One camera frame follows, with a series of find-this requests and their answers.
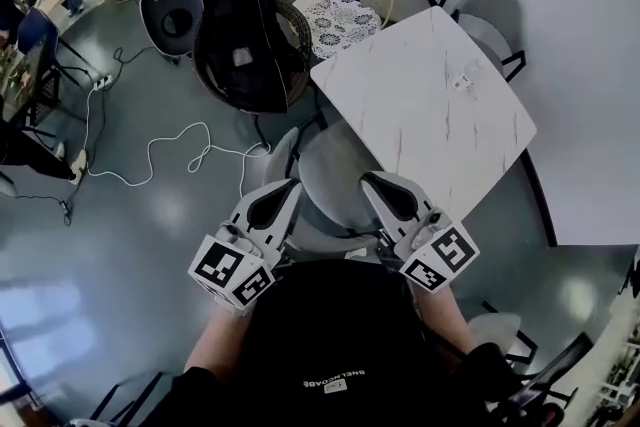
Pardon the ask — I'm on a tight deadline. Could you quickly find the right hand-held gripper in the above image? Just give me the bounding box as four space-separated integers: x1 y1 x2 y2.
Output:
360 170 481 295

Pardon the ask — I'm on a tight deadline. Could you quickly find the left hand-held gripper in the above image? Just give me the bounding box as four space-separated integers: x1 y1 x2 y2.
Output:
187 181 305 318

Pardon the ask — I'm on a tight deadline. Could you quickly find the person's left forearm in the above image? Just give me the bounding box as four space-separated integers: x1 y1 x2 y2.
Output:
186 302 254 386

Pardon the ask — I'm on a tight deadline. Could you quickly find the person's right forearm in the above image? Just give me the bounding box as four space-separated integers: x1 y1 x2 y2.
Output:
413 287 480 359

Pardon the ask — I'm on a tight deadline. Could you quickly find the white marble table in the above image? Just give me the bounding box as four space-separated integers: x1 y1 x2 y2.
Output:
309 5 559 249

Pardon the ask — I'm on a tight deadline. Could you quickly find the black wicker chair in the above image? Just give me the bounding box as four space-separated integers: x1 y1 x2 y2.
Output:
193 0 315 115

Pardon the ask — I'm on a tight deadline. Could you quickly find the blue chair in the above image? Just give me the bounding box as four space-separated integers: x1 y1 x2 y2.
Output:
16 7 92 91

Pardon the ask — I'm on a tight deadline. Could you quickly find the person's black shirt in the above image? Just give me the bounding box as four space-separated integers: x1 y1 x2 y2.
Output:
171 259 524 427

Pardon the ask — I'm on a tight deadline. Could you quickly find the small white object on table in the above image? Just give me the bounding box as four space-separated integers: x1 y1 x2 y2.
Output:
451 58 485 92

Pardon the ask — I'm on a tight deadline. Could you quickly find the black backpack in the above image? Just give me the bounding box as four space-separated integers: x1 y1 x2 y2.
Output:
202 0 307 114

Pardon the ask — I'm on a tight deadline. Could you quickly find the patterned seat cushion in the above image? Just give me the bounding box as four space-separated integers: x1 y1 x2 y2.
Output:
291 0 390 61

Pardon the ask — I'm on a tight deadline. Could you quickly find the dark square table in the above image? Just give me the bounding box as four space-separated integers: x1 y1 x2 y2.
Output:
0 32 64 136

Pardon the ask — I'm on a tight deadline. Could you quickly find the white floor cable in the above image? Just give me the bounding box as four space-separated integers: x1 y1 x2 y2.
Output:
83 84 272 199

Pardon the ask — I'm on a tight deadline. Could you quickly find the thin black floor cable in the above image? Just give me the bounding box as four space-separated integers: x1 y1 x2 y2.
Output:
13 192 76 227

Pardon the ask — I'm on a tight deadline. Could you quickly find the black frame equipment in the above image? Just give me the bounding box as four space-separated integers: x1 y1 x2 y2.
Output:
499 331 604 427

